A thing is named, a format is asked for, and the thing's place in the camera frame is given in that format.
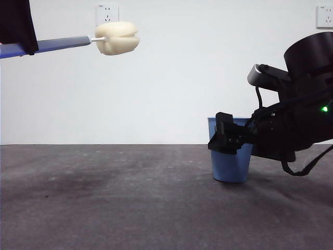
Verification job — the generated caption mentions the blue ribbed plastic cup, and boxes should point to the blue ribbed plastic cup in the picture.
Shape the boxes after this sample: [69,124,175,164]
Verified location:
[207,117,253,183]

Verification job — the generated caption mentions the cup brush with cream sponge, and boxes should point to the cup brush with cream sponge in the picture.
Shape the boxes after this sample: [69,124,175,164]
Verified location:
[0,20,141,60]

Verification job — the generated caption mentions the black right camera cable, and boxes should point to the black right camera cable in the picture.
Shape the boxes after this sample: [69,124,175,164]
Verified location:
[254,84,264,111]

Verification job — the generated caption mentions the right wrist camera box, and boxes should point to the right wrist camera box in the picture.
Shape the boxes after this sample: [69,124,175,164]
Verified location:
[246,64,291,92]

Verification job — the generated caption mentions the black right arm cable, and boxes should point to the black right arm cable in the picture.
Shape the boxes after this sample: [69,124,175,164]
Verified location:
[280,145,333,177]

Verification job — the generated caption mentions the white wall socket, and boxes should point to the white wall socket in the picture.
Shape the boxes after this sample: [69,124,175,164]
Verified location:
[316,5,333,29]
[95,3,120,27]

